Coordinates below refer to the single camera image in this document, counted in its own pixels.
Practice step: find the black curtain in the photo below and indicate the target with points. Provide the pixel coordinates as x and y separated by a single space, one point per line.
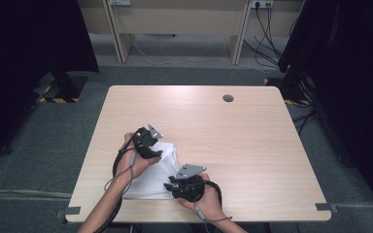
29 64
353 81

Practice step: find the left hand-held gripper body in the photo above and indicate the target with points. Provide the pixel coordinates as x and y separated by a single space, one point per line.
144 142

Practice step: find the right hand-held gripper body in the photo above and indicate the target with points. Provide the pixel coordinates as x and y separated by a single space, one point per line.
187 187

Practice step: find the person's right hand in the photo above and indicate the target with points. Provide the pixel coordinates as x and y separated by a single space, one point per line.
209 204

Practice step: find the grey tape piece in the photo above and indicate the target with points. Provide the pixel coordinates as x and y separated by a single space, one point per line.
73 210
323 206

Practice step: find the black stand base hazard tape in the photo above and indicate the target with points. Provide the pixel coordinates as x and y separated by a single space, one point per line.
291 93
68 87

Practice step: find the person's left hand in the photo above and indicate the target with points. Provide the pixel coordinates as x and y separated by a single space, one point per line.
136 165

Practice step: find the white tank top black trim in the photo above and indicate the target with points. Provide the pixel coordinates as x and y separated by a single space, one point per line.
157 178

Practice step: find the white wall socket with plugs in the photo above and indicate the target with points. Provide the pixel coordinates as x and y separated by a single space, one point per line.
261 3

